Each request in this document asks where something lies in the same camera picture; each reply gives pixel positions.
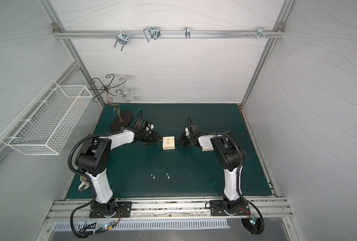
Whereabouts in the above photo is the cream drawer jewelry box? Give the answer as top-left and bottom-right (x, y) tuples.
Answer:
(201, 146), (214, 152)

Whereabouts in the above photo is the small cream box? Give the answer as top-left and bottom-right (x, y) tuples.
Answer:
(162, 136), (175, 150)

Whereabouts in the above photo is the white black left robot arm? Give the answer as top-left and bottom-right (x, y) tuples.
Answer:
(68, 117), (162, 239)

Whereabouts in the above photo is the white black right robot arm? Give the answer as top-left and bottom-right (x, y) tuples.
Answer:
(179, 115), (265, 235)

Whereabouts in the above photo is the black metal jewelry stand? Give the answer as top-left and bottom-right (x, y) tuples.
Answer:
(89, 74), (133, 132)

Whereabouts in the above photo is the green table mat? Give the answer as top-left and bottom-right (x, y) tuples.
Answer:
(65, 103), (273, 200)

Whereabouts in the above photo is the clear glass cup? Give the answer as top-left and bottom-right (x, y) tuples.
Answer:
(118, 77), (133, 103)

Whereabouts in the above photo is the green striped mug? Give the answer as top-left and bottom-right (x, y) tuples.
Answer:
(78, 176), (90, 191)

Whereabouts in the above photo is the metal clamp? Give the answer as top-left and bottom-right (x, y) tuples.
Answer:
(114, 32), (128, 51)
(184, 27), (190, 39)
(143, 26), (161, 42)
(247, 27), (273, 39)

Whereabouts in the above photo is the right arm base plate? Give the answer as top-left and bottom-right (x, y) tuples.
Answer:
(205, 199), (251, 216)

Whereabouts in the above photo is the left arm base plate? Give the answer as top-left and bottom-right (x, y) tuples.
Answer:
(89, 201), (132, 219)

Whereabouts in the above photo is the white vented cable duct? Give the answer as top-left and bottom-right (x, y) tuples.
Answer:
(53, 219), (230, 232)

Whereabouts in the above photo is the white wire basket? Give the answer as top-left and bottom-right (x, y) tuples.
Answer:
(0, 80), (93, 156)

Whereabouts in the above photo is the aluminium front rail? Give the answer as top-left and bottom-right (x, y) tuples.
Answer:
(46, 196), (293, 222)

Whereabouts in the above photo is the aluminium crossbar rail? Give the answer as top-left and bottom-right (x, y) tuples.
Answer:
(53, 29), (285, 39)

